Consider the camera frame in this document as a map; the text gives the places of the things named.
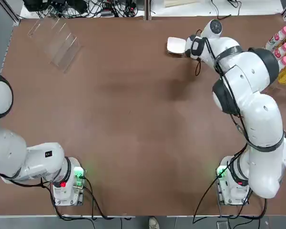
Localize white box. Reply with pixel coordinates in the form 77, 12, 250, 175
166, 36, 187, 56

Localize clear plastic stepped holder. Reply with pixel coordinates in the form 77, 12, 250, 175
27, 6, 84, 75

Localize black power brick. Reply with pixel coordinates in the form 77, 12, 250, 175
100, 9, 116, 18

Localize grey foot pedal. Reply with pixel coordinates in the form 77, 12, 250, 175
215, 220, 230, 229

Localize clear plastic bottle shelf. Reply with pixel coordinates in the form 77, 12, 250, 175
262, 25, 286, 102

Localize black left base cable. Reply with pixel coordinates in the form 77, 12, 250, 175
39, 176, 137, 220

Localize black base cable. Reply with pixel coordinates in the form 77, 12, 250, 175
39, 176, 137, 220
193, 167, 268, 224

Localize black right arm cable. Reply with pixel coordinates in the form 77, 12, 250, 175
194, 29, 253, 148

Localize black right base cable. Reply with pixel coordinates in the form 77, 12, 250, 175
193, 167, 268, 224

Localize aluminium frame post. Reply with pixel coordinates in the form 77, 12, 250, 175
144, 0, 152, 21

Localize tangled black cables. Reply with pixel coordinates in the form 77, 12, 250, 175
66, 0, 145, 19

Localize thin black cable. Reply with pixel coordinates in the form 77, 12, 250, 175
211, 0, 232, 21

